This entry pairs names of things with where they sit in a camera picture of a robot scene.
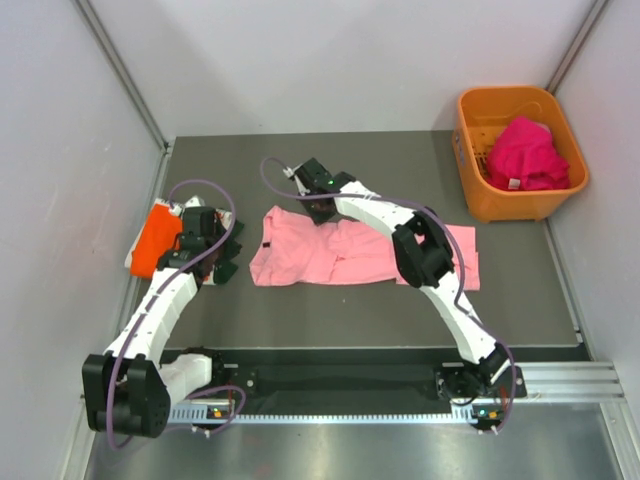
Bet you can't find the dark green t shirt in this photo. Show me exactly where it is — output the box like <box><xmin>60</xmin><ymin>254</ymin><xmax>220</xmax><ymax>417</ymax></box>
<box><xmin>211</xmin><ymin>220</ymin><xmax>245</xmax><ymax>285</ymax></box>

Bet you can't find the white printed t shirt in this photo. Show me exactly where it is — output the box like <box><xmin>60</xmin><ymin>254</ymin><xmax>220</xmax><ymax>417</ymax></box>
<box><xmin>154</xmin><ymin>196</ymin><xmax>214</xmax><ymax>286</ymax></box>

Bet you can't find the light pink t shirt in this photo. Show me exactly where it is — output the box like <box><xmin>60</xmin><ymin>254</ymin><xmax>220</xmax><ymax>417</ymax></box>
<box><xmin>249</xmin><ymin>205</ymin><xmax>482</xmax><ymax>293</ymax></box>

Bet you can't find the magenta t shirt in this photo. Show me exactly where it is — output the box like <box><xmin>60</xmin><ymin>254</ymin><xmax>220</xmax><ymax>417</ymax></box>
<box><xmin>486</xmin><ymin>116</ymin><xmax>570</xmax><ymax>191</ymax></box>

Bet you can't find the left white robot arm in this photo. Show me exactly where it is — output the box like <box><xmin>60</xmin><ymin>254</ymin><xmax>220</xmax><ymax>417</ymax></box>
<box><xmin>82</xmin><ymin>197</ymin><xmax>243</xmax><ymax>438</ymax></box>

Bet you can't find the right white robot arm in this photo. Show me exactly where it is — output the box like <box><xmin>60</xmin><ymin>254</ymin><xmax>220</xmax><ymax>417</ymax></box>
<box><xmin>283</xmin><ymin>158</ymin><xmax>517</xmax><ymax>398</ymax></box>

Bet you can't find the orange plastic basket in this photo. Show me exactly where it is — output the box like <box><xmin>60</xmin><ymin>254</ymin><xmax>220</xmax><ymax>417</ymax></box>
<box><xmin>452</xmin><ymin>86</ymin><xmax>590</xmax><ymax>222</ymax></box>

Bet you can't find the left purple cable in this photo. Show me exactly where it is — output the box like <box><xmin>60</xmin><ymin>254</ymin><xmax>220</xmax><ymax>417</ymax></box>
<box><xmin>108</xmin><ymin>179</ymin><xmax>247</xmax><ymax>450</ymax></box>

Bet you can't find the purple cable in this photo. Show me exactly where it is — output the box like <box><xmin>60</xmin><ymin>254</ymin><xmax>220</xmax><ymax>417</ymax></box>
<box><xmin>108</xmin><ymin>179</ymin><xmax>247</xmax><ymax>450</ymax></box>
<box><xmin>260</xmin><ymin>157</ymin><xmax>517</xmax><ymax>435</ymax></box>

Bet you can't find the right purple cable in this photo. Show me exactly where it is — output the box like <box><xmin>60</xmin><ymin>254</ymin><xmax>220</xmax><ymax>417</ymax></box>
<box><xmin>260</xmin><ymin>157</ymin><xmax>517</xmax><ymax>435</ymax></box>

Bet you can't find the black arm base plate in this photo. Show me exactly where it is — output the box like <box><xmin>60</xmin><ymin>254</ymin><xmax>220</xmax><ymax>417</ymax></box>
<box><xmin>112</xmin><ymin>347</ymin><xmax>594</xmax><ymax>415</ymax></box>

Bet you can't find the grey slotted cable duct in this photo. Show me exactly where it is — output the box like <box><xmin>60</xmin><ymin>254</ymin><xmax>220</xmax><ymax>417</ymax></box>
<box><xmin>168</xmin><ymin>400</ymin><xmax>502</xmax><ymax>427</ymax></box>

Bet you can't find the aluminium frame rail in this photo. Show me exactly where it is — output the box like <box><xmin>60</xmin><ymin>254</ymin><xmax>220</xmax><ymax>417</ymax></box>
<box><xmin>79</xmin><ymin>359</ymin><xmax>627</xmax><ymax>401</ymax></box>

